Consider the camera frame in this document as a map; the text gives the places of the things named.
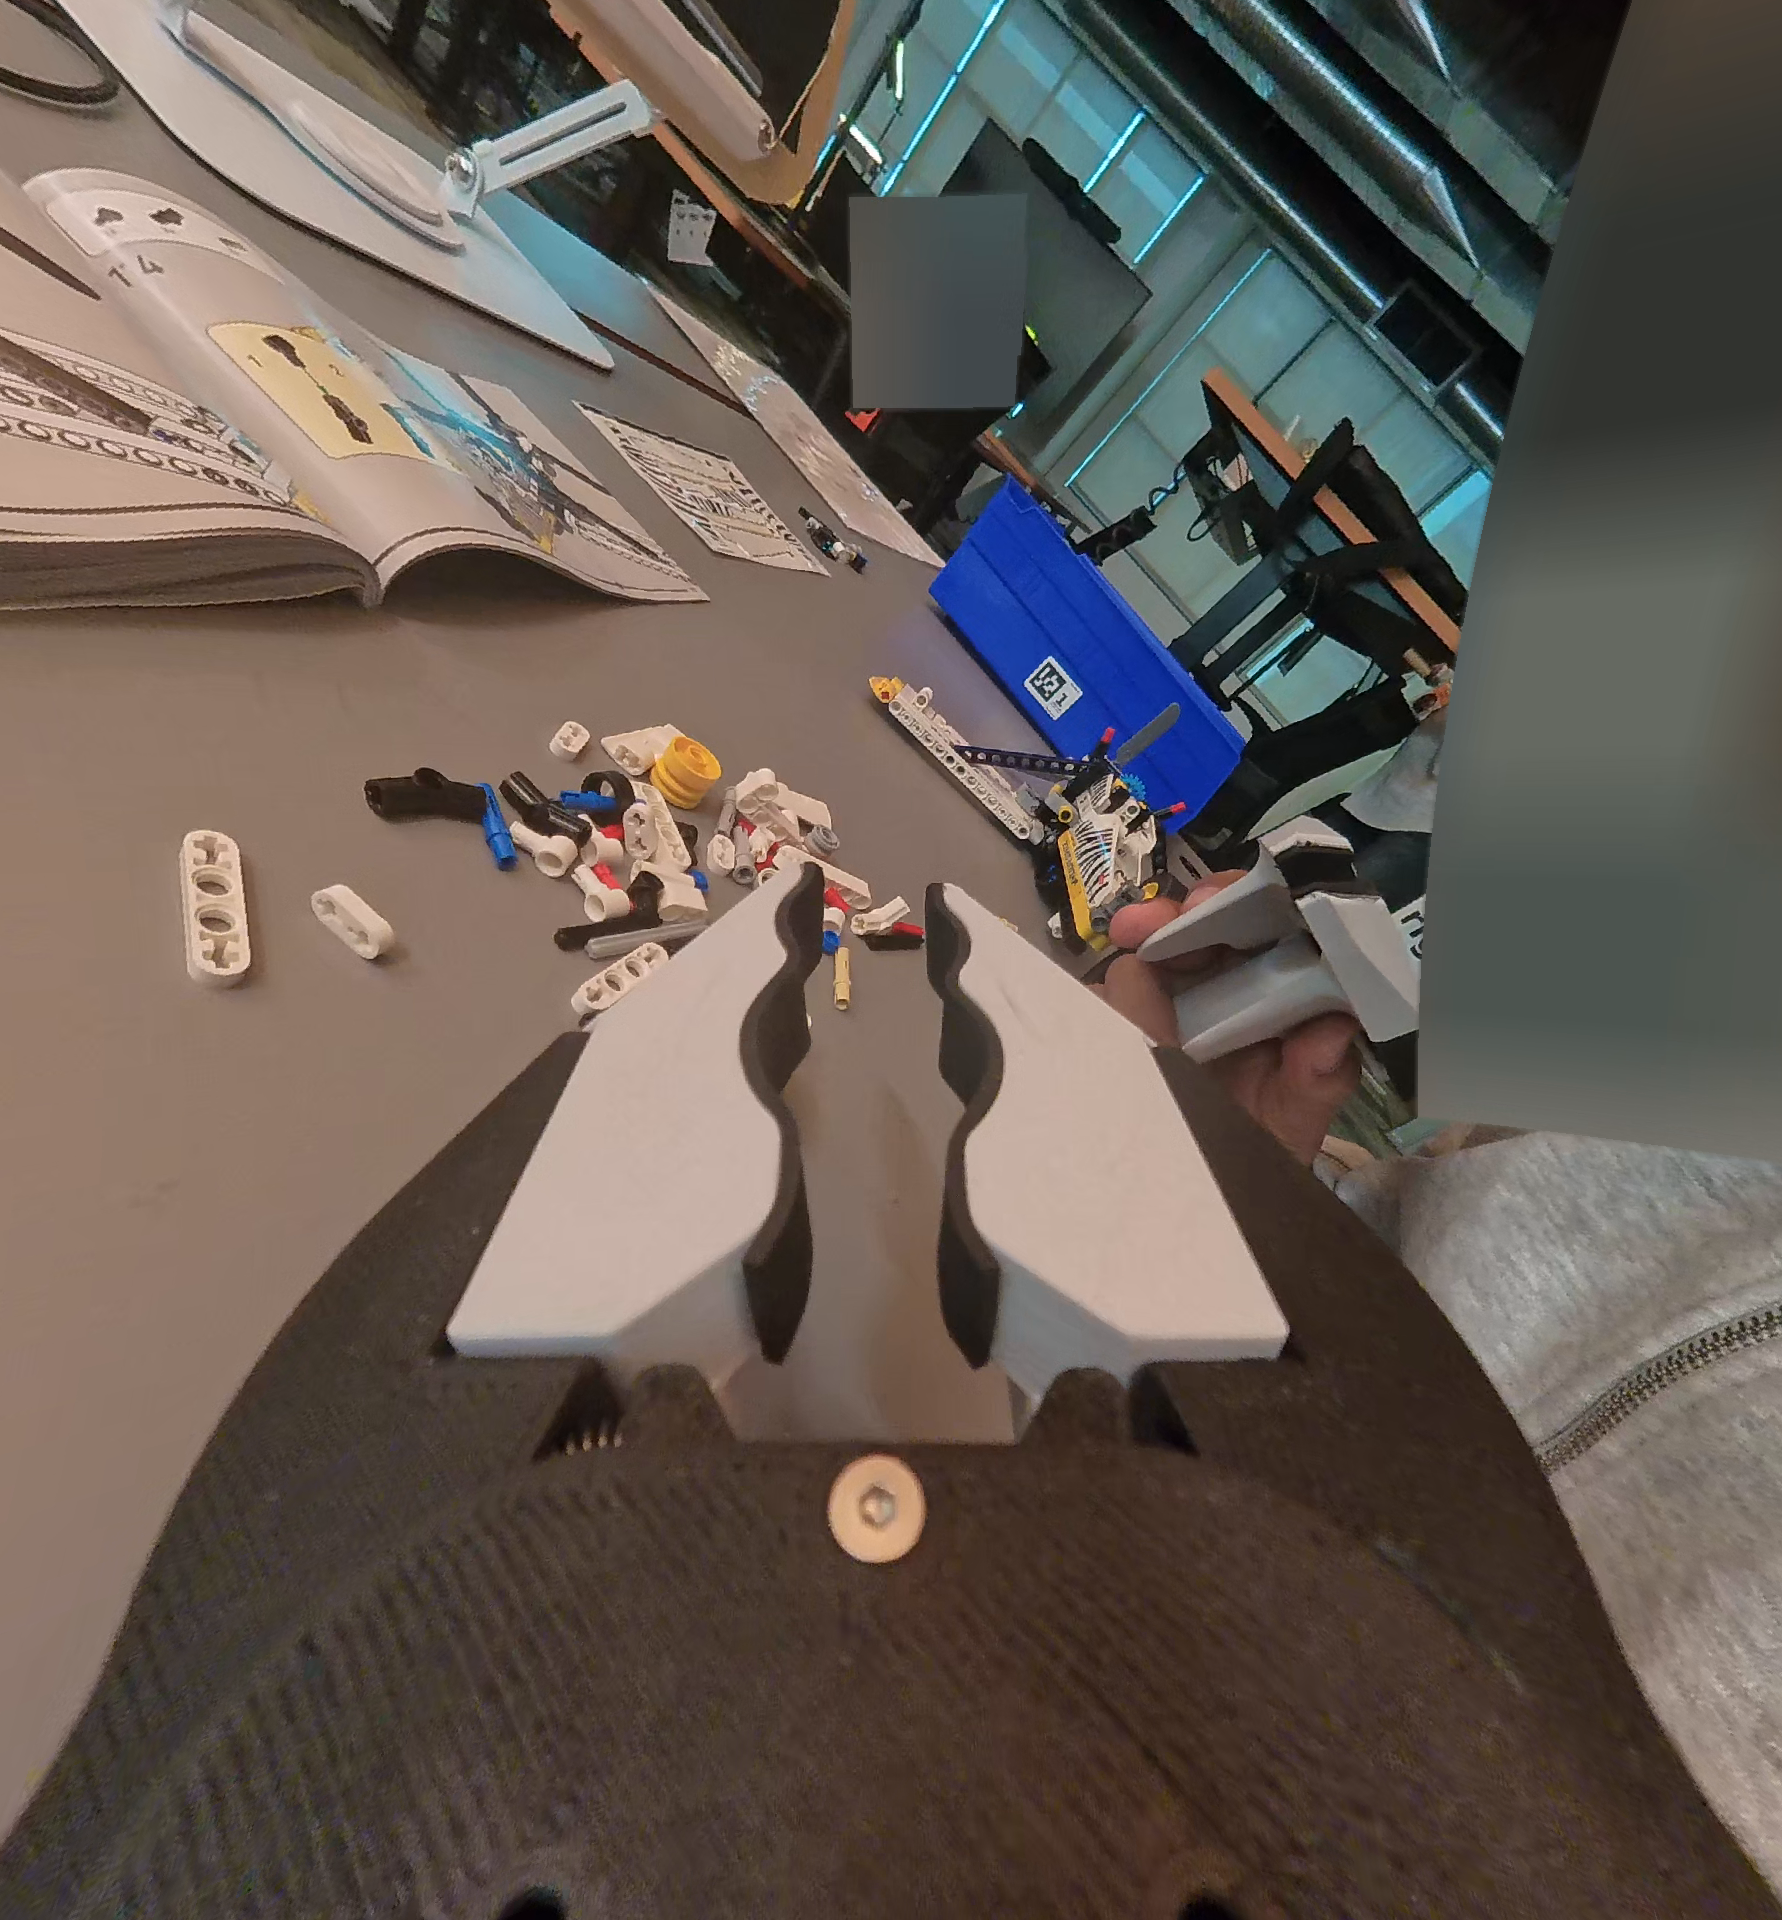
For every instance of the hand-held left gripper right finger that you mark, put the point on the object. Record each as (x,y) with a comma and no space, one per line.
(1116,1199)

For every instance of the zebra sticker sheet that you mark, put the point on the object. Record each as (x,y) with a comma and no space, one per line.
(710,495)

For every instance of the large black screen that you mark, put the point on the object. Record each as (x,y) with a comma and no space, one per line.
(1095,287)

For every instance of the white monitor stand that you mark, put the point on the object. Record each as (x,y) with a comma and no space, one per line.
(530,300)

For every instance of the small lego parts cluster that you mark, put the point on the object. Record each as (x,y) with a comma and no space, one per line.
(831,541)

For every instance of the zebra striped lego aircraft model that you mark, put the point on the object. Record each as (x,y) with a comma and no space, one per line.
(1101,854)

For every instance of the blue plastic bin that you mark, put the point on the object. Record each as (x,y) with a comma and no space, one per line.
(1041,600)

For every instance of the pile of loose lego pieces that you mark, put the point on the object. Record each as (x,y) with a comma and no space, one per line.
(682,765)

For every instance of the tan lego pin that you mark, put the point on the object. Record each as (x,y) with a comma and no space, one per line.
(843,983)

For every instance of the person's right hand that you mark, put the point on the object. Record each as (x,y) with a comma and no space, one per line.
(1290,1086)

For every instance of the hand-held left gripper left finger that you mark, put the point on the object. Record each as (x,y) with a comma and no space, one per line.
(621,1199)

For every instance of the person's grey sweatshirt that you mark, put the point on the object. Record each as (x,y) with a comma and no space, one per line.
(1700,1575)

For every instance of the printed paper sheet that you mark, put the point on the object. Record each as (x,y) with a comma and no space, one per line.
(831,450)

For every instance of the lego instruction booklet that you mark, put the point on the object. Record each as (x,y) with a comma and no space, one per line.
(157,391)

